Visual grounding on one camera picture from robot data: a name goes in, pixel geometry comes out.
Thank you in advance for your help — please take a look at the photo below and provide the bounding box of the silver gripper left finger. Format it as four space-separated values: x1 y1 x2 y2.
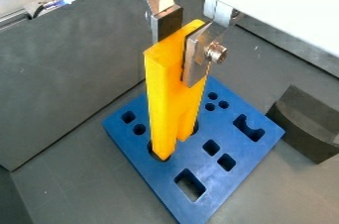
146 0 183 44

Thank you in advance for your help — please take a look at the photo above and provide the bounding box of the blue shape-sorting block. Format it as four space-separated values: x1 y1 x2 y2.
102 77 284 224

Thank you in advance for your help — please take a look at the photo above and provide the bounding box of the yellow double-square peg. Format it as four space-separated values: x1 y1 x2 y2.
144 20 207 161

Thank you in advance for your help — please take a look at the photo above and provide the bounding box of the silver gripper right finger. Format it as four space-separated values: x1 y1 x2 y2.
182 0 244 87

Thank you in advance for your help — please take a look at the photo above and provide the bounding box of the black curved holder bracket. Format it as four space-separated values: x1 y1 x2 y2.
266 85 339 164

